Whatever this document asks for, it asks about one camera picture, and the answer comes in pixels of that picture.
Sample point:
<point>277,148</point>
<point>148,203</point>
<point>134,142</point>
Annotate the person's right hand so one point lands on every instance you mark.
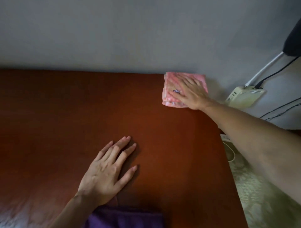
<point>194,95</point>

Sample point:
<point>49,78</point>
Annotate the person's left hand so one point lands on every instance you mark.
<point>101,178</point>

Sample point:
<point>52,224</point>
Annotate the person's left middle finger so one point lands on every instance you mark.
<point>120,146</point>

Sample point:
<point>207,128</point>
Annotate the person's right thumb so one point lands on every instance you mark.
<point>176,94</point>

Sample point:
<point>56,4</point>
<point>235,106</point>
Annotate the person's left thumb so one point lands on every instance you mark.
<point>128,175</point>

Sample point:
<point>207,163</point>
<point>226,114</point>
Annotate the pink cloth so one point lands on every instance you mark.
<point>170,87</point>

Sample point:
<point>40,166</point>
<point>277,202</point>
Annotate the person's right forearm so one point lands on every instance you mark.
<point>254,141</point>

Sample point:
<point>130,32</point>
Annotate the person's left forearm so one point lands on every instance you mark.
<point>75,211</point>

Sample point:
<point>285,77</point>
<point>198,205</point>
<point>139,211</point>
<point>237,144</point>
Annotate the purple cloth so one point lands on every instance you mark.
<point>124,219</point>

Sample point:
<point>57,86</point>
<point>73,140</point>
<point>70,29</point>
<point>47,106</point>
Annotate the white power adapter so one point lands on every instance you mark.
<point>244,96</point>

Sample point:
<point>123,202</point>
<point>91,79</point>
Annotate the dark rounded object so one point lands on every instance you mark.
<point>294,40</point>

